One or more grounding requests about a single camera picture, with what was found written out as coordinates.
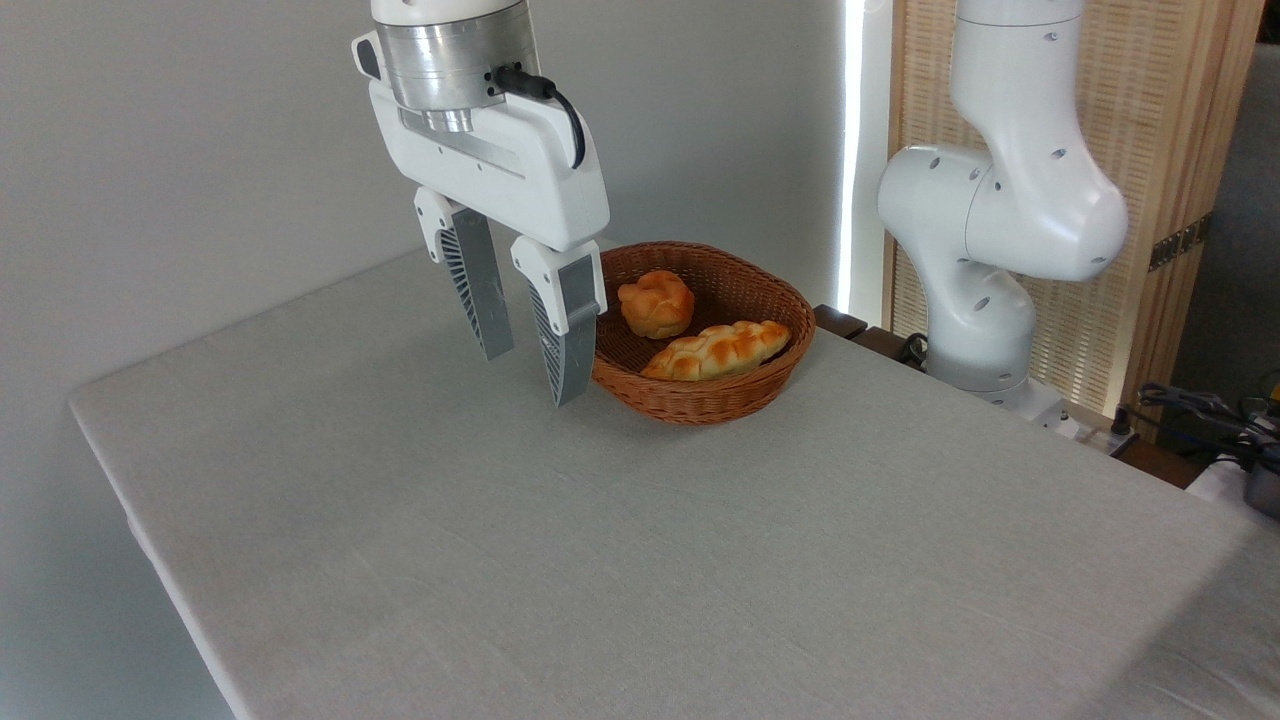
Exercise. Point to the gray tablecloth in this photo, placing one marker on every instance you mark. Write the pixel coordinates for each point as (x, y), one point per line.
(640, 560)

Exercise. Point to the long braided bread loaf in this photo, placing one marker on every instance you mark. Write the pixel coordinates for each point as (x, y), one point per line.
(715, 350)

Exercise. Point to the wooden slatted folding screen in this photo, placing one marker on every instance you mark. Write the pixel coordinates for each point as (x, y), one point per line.
(1160, 100)

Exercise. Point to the metal screen hinge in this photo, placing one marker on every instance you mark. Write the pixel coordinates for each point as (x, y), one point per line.
(1180, 243)

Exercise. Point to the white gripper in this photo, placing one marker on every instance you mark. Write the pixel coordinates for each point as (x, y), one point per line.
(520, 170)

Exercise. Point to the round golden bread roll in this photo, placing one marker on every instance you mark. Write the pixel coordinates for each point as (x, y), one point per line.
(657, 303)

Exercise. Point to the dark brown wooden side table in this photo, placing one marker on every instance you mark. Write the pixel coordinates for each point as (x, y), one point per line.
(850, 328)

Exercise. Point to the brown wicker basket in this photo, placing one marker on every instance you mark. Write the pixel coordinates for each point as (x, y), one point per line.
(720, 400)

